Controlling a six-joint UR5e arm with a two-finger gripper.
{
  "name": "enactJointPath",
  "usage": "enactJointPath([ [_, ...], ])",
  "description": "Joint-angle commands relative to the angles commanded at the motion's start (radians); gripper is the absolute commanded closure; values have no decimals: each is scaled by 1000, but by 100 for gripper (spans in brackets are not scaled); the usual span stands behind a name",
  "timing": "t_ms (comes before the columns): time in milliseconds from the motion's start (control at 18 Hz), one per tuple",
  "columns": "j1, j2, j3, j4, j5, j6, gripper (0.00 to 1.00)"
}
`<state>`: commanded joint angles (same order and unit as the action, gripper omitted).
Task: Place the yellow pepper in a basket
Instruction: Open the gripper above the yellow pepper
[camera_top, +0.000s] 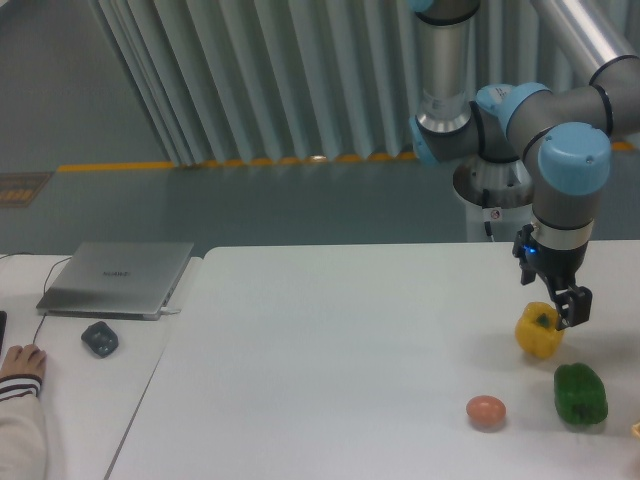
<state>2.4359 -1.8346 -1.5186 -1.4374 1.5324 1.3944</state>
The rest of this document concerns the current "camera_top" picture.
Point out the black plastic adapter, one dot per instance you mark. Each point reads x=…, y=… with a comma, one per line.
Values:
x=100, y=339

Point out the white striped sleeve forearm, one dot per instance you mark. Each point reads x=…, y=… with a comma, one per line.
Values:
x=23, y=430

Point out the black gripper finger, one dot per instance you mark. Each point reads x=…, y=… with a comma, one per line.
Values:
x=573, y=306
x=524, y=245

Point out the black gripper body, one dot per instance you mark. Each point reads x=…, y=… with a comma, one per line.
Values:
x=557, y=268

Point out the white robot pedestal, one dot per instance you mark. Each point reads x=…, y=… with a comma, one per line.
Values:
x=496, y=197

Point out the green bell pepper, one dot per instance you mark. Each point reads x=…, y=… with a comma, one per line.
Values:
x=579, y=395

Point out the silver closed laptop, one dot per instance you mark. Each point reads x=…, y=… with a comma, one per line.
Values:
x=118, y=280

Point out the black keyboard edge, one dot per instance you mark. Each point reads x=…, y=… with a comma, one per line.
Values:
x=3, y=326

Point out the white folding partition screen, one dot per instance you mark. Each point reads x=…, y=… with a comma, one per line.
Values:
x=225, y=80

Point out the yellow bell pepper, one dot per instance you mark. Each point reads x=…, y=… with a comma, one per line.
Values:
x=536, y=332

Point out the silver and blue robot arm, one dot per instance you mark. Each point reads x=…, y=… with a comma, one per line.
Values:
x=563, y=140

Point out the person's hand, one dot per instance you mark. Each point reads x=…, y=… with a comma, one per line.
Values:
x=24, y=364

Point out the brown egg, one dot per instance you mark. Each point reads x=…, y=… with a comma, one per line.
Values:
x=486, y=411

